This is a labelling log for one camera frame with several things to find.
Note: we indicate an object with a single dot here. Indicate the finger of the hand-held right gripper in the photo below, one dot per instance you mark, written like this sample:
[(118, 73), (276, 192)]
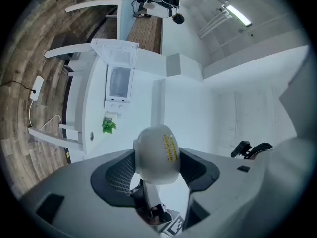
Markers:
[(261, 148), (240, 148)]

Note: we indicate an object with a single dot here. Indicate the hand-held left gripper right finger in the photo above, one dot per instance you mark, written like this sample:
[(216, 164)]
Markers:
[(235, 187)]

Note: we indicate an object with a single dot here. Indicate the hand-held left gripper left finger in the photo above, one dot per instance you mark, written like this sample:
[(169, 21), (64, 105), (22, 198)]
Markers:
[(81, 182)]

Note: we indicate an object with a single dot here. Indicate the white microwave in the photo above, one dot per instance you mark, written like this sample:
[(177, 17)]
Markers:
[(120, 80)]

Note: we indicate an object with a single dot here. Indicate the round table grommet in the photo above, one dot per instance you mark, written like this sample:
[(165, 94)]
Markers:
[(92, 136)]

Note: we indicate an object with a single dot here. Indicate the small green plant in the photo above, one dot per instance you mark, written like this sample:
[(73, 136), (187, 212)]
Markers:
[(108, 126)]

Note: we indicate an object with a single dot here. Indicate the white table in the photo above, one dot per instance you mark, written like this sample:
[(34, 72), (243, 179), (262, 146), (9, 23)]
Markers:
[(95, 103), (123, 14)]

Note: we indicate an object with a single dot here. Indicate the white power strip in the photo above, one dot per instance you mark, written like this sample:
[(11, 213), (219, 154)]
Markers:
[(37, 87)]

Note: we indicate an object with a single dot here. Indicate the white ceiling pipes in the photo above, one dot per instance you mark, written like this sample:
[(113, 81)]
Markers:
[(214, 23)]

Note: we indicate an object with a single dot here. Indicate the long ceiling light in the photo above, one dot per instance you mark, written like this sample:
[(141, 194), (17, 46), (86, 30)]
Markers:
[(239, 15)]

